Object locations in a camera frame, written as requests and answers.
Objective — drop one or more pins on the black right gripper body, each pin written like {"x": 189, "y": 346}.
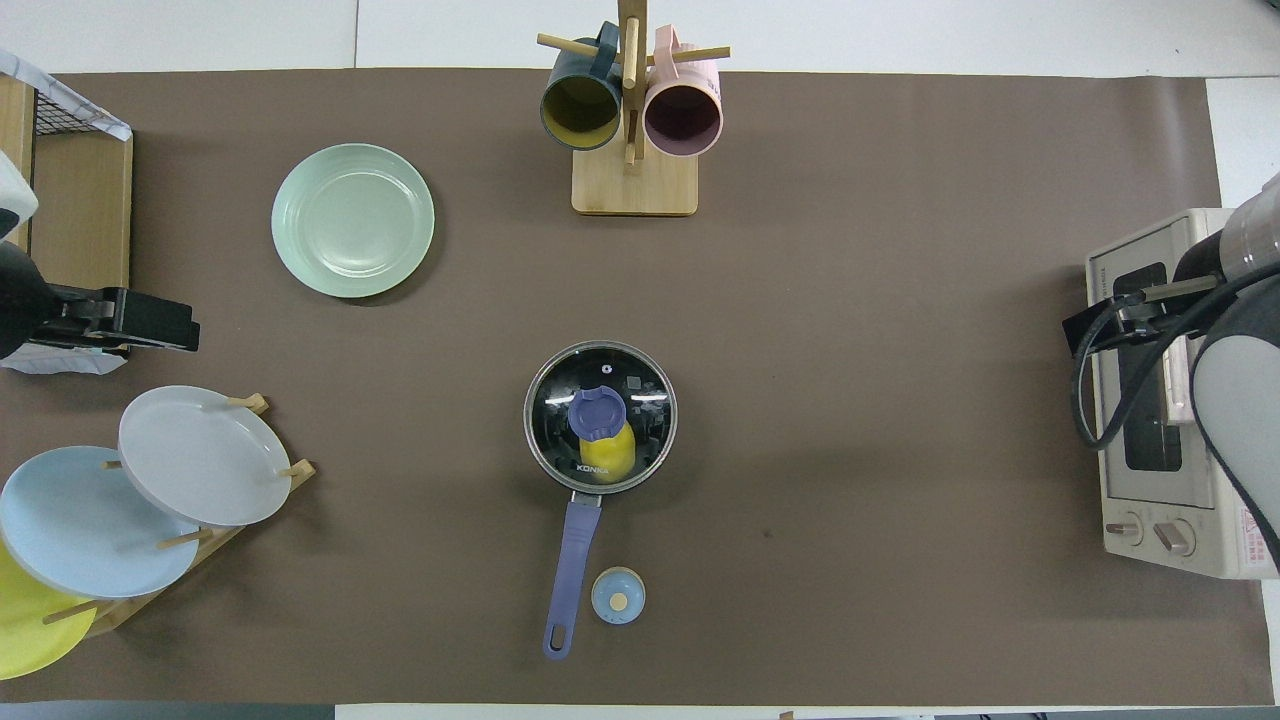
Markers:
{"x": 1200, "y": 265}

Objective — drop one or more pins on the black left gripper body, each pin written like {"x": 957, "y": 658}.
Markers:
{"x": 25, "y": 300}

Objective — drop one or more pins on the glass lid blue knob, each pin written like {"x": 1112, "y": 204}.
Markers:
{"x": 560, "y": 400}

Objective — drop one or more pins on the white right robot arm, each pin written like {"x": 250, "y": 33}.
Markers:
{"x": 1240, "y": 400}

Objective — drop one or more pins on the grey plate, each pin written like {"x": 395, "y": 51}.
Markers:
{"x": 200, "y": 460}

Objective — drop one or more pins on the wooden plate rack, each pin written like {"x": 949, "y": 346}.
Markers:
{"x": 297, "y": 471}

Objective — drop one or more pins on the light blue plate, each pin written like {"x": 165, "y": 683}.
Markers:
{"x": 90, "y": 530}

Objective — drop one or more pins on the pale green plate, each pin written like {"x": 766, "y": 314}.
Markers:
{"x": 352, "y": 220}

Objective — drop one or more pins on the yellow plate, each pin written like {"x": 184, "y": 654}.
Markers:
{"x": 30, "y": 640}

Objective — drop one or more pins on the white plastic sheet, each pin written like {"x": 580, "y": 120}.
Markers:
{"x": 60, "y": 362}

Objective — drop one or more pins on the beige toaster oven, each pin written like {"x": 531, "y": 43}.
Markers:
{"x": 1150, "y": 420}

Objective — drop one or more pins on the white printed cloth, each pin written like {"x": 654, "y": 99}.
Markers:
{"x": 80, "y": 108}

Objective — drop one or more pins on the brown table mat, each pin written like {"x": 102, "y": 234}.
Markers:
{"x": 900, "y": 400}

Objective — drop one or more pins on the pink ribbed mug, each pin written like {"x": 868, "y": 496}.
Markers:
{"x": 683, "y": 120}

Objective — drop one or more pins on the wooden mug rack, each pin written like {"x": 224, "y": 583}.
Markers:
{"x": 635, "y": 190}

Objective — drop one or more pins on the dark teal mug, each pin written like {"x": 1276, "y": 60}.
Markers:
{"x": 580, "y": 105}

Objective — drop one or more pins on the dark blue saucepan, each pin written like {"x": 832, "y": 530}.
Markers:
{"x": 572, "y": 560}

